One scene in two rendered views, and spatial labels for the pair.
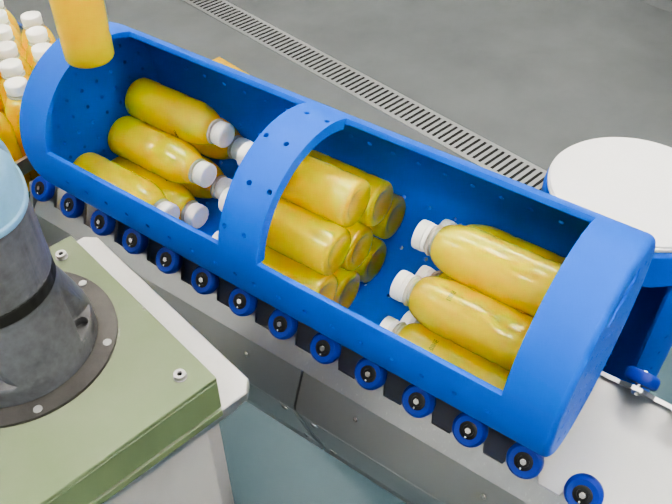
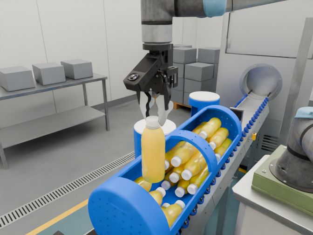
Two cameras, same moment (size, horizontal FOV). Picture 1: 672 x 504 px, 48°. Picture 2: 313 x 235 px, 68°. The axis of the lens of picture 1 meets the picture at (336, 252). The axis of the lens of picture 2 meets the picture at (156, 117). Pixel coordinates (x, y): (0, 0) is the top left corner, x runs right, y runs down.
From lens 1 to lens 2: 134 cm
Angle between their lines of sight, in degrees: 76
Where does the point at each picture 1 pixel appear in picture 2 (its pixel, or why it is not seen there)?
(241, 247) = (215, 164)
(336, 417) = (218, 194)
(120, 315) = (275, 158)
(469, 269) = (214, 128)
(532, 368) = (238, 125)
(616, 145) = (138, 126)
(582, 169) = not seen: hidden behind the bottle
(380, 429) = (222, 183)
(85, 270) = (265, 166)
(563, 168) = not seen: hidden behind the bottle
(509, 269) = (215, 122)
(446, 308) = (221, 137)
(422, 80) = not seen: outside the picture
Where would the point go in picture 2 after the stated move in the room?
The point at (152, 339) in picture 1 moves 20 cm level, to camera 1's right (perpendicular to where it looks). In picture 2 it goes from (278, 153) to (255, 130)
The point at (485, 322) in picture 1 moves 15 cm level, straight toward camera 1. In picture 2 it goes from (223, 133) to (253, 136)
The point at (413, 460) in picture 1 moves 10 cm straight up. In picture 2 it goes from (226, 180) to (228, 164)
